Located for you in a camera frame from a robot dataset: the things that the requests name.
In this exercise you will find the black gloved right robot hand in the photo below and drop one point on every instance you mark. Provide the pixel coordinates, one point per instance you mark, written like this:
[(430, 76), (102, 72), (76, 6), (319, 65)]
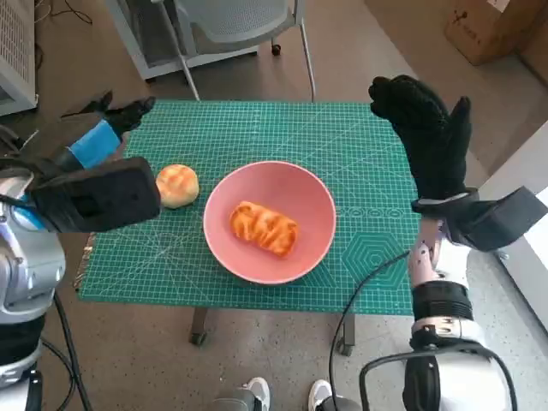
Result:
[(432, 141)]

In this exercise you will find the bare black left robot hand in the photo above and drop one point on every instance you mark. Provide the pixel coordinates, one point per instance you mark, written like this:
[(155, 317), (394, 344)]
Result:
[(94, 143)]

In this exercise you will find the round bread bun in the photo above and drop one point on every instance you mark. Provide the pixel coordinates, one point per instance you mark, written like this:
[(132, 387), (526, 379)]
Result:
[(180, 186)]

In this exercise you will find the pink bowl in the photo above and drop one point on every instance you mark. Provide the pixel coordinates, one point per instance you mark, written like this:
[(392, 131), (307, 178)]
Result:
[(308, 205)]

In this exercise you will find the long striped bread loaf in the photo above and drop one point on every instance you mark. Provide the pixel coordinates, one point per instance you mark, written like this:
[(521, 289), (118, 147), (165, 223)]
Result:
[(265, 227)]

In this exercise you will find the cardboard box with black logo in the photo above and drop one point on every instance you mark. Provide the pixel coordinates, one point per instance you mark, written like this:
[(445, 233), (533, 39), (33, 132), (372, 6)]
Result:
[(488, 34)]

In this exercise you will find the white perforated metal case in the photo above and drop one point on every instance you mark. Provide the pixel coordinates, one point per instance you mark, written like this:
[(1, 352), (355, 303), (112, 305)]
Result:
[(15, 43)]

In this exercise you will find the plain cardboard box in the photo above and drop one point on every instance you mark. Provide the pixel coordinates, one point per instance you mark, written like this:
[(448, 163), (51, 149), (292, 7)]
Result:
[(537, 64)]

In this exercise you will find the green cutting mat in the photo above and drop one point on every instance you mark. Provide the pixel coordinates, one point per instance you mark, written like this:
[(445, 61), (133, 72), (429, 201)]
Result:
[(257, 128)]

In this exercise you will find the grey mesh chair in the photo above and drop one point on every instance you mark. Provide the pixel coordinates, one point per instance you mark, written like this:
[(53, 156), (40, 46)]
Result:
[(244, 21)]

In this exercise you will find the grey table leg with caster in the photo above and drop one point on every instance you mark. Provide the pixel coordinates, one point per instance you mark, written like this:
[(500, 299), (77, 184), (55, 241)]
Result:
[(347, 338), (200, 329)]

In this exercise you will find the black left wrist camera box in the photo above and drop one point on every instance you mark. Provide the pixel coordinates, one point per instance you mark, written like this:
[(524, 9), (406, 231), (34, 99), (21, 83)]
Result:
[(98, 197)]

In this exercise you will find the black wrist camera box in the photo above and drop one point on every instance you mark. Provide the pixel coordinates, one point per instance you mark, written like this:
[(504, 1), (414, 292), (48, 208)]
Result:
[(98, 197), (505, 218)]

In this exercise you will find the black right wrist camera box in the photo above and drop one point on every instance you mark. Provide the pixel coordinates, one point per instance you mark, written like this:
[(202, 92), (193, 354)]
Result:
[(505, 218)]

